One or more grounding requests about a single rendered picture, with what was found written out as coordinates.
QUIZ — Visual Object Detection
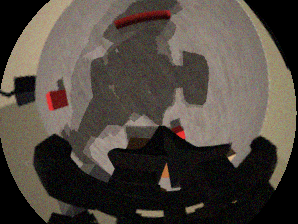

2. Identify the orange square block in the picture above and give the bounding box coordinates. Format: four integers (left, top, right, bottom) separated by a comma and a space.
126, 137, 170, 179

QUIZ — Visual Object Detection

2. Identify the red cylinder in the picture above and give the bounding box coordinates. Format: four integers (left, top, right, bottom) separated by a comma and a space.
113, 10, 172, 30

